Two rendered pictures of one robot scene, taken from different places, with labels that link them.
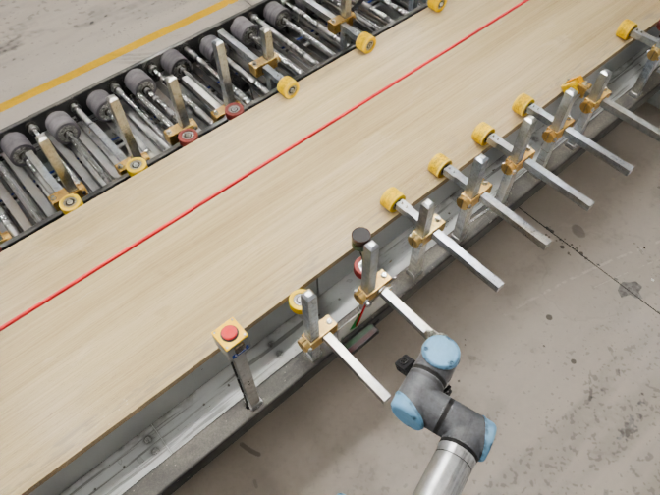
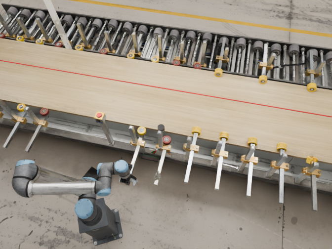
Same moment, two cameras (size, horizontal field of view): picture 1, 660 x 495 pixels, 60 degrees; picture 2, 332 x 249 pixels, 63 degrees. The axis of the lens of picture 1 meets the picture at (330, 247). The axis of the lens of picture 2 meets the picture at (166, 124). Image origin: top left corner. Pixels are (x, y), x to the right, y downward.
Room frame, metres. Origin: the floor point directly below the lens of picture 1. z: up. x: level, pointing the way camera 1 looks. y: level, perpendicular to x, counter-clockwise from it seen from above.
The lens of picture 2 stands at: (0.43, -1.06, 3.10)
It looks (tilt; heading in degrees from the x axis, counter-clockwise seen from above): 60 degrees down; 57
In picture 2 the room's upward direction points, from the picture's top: 3 degrees counter-clockwise
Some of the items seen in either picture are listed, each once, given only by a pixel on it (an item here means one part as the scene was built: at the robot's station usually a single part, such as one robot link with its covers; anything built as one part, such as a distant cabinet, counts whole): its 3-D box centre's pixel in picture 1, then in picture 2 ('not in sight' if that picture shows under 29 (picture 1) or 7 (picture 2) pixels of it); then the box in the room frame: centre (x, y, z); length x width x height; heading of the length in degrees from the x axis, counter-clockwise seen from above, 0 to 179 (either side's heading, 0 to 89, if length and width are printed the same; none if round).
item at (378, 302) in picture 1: (364, 314); (157, 152); (0.94, -0.12, 0.75); 0.26 x 0.01 x 0.10; 130
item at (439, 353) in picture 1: (438, 360); (121, 168); (0.56, -0.26, 1.25); 0.10 x 0.09 x 0.12; 146
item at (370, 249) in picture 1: (368, 284); (160, 144); (0.98, -0.13, 0.89); 0.04 x 0.04 x 0.48; 40
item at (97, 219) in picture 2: not in sight; (90, 213); (0.15, -0.20, 0.65); 0.19 x 0.19 x 0.10
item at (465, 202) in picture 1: (473, 194); (219, 153); (1.32, -0.52, 0.95); 0.14 x 0.06 x 0.05; 130
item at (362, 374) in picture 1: (340, 351); (136, 152); (0.77, -0.03, 0.82); 0.44 x 0.03 x 0.04; 40
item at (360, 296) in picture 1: (371, 287); (163, 147); (1.00, -0.14, 0.85); 0.14 x 0.06 x 0.05; 130
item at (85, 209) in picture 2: not in sight; (86, 209); (0.15, -0.19, 0.79); 0.17 x 0.15 x 0.18; 56
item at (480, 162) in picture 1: (468, 202); (216, 154); (1.30, -0.51, 0.92); 0.04 x 0.04 x 0.48; 40
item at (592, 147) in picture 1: (574, 136); (281, 173); (1.61, -0.96, 0.95); 0.50 x 0.04 x 0.04; 40
